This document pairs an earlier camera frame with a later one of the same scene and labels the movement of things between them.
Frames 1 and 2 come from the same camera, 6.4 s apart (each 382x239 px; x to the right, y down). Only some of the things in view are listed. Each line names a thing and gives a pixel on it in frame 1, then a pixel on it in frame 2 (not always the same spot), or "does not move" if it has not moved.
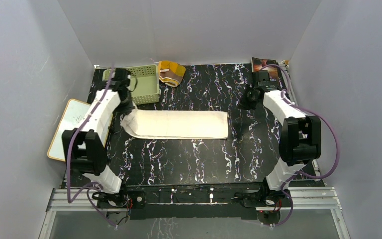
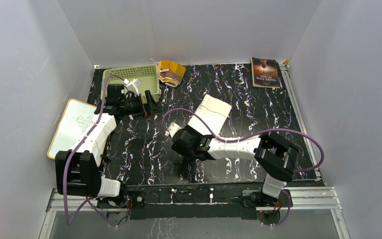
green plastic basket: x=144 y=85 does not move
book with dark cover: x=257 y=63 does not move
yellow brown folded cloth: x=171 y=72 does not move
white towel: x=176 y=124 → x=214 y=111
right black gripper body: x=248 y=101 → x=185 y=153
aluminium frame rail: x=301 y=198 does not move
